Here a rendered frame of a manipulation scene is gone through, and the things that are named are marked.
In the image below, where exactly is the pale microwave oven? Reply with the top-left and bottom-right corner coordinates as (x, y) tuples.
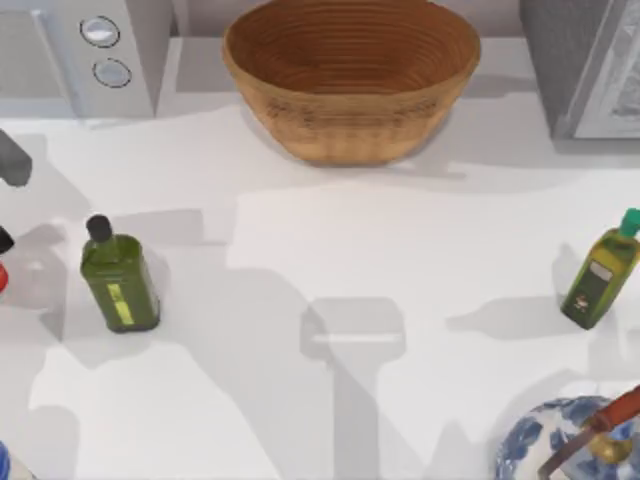
(0, 0), (176, 121)

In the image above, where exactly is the blue and white teapot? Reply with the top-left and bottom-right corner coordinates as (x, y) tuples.
(495, 384), (640, 480)

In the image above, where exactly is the woven brown basket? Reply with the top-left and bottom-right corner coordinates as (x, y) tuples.
(222, 0), (482, 167)

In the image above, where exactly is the yellow-green bottle green cap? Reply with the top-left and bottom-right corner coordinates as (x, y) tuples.
(559, 207), (640, 331)

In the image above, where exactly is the small round microwave knob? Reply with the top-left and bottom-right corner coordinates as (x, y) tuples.
(92, 57), (134, 89)

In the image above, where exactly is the dark green bottle black cap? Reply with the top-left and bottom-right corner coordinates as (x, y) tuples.
(80, 214), (162, 334)

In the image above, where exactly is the large round microwave knob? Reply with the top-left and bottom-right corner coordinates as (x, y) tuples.
(79, 15), (122, 50)

